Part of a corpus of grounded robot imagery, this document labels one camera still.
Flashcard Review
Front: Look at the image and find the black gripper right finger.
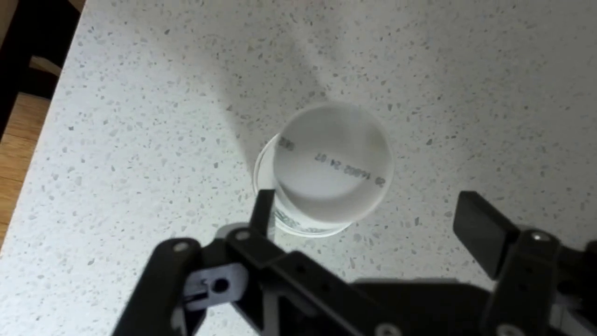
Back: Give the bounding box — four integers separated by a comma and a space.
451, 188, 597, 336

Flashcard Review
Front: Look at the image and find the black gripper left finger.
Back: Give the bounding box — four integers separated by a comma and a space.
110, 188, 403, 336

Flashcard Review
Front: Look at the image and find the white paper coffee cup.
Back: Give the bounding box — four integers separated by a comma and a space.
251, 101, 395, 241

